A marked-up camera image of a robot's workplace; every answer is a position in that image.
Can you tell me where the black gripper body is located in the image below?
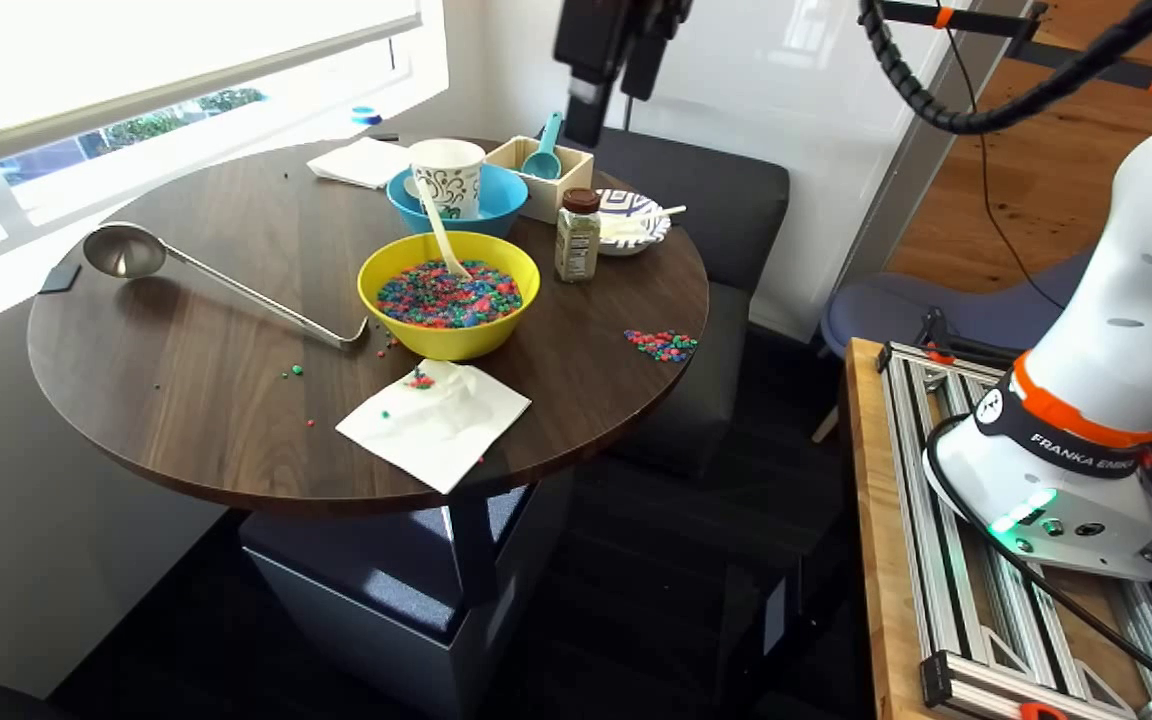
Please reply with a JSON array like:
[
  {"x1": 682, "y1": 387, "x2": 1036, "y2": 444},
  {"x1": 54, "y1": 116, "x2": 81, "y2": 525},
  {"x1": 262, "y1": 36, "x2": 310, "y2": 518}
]
[{"x1": 551, "y1": 0, "x2": 695, "y2": 101}]

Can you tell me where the silver metal ladle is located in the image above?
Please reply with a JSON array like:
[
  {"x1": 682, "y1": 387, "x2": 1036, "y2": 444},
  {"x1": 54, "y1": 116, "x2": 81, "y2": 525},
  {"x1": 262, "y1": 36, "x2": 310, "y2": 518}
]
[{"x1": 81, "y1": 217, "x2": 371, "y2": 358}]

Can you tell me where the blue bowl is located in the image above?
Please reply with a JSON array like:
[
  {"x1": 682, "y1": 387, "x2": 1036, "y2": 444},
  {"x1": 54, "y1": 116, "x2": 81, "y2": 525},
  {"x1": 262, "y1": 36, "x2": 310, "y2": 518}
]
[{"x1": 383, "y1": 161, "x2": 531, "y2": 241}]

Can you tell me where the colourful cereal in bowl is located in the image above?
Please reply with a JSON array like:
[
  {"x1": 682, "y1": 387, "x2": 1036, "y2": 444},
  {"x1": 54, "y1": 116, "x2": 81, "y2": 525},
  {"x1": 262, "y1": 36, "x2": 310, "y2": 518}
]
[{"x1": 371, "y1": 255, "x2": 527, "y2": 331}]

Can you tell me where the yellow bowl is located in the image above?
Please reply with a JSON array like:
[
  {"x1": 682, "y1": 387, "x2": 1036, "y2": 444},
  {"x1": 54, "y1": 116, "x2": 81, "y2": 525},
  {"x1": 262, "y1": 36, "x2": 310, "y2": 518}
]
[{"x1": 351, "y1": 228, "x2": 544, "y2": 366}]

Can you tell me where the blue plastic scoop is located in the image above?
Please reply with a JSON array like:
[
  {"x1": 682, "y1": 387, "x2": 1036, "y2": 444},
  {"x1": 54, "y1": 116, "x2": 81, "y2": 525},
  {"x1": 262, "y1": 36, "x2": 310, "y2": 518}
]
[{"x1": 519, "y1": 109, "x2": 568, "y2": 182}]

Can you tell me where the small wooden box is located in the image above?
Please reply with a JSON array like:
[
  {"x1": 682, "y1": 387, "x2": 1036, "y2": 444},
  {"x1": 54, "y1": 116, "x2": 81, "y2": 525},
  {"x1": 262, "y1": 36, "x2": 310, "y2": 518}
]
[{"x1": 482, "y1": 134, "x2": 594, "y2": 228}]

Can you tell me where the white plastic utensil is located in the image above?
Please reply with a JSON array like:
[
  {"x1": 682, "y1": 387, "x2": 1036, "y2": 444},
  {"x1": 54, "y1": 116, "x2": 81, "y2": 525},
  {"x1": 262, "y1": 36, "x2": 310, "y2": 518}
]
[{"x1": 601, "y1": 202, "x2": 687, "y2": 254}]

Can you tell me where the spice jar with brown lid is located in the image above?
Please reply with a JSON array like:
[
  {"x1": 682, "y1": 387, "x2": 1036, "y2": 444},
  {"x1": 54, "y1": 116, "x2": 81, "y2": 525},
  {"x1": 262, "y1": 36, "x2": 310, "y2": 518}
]
[{"x1": 551, "y1": 186, "x2": 602, "y2": 284}]

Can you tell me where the white dotted paper cup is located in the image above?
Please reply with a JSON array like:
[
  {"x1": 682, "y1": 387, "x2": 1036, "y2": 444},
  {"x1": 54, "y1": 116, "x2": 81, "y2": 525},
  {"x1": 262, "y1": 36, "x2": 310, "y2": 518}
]
[{"x1": 404, "y1": 136, "x2": 492, "y2": 224}]

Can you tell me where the black upholstered sofa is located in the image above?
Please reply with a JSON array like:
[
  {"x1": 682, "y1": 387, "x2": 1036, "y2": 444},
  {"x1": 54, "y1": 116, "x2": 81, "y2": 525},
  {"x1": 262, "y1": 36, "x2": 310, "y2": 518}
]
[{"x1": 560, "y1": 124, "x2": 791, "y2": 484}]

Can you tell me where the white plastic spoon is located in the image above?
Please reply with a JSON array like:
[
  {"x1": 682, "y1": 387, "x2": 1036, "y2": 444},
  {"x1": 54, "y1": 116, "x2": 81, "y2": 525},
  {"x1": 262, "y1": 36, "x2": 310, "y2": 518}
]
[{"x1": 412, "y1": 175, "x2": 477, "y2": 284}]

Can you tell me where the small white paper napkin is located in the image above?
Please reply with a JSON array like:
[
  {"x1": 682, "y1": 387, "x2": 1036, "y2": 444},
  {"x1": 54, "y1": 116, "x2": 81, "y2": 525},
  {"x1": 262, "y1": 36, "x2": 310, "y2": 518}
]
[{"x1": 305, "y1": 134, "x2": 417, "y2": 191}]

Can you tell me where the spilled colourful cereal pile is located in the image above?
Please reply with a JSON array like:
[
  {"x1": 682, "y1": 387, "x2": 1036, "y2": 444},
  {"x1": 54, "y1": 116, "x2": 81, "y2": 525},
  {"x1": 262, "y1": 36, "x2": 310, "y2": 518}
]
[{"x1": 625, "y1": 324, "x2": 702, "y2": 368}]

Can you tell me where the large white paper napkin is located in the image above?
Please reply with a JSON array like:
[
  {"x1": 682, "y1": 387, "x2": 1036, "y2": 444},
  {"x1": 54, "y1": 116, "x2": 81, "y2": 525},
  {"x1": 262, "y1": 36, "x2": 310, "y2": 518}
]
[{"x1": 332, "y1": 358, "x2": 536, "y2": 499}]

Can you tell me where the white window blind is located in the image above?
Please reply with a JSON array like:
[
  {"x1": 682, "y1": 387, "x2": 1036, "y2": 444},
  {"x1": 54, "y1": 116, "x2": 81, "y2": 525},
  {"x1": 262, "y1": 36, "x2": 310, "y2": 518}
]
[{"x1": 0, "y1": 0, "x2": 429, "y2": 182}]

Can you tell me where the round dark wooden table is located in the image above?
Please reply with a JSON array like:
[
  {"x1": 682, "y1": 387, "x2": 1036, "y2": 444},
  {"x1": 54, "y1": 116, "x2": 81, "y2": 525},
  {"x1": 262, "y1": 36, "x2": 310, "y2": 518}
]
[{"x1": 24, "y1": 134, "x2": 711, "y2": 612}]

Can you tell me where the wooden base board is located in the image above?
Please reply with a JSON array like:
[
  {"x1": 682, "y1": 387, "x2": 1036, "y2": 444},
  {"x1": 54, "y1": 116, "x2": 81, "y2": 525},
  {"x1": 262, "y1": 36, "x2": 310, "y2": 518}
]
[{"x1": 844, "y1": 331, "x2": 1152, "y2": 720}]

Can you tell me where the small black coaster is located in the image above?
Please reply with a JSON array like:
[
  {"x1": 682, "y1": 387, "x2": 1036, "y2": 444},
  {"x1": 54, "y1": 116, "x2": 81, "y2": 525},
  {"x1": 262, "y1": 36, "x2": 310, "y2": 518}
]
[{"x1": 34, "y1": 255, "x2": 87, "y2": 301}]

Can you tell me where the thin black cable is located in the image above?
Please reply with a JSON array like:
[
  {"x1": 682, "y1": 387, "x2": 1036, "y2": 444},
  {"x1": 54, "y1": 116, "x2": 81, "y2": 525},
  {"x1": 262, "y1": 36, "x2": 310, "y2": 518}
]
[{"x1": 923, "y1": 411, "x2": 1152, "y2": 711}]

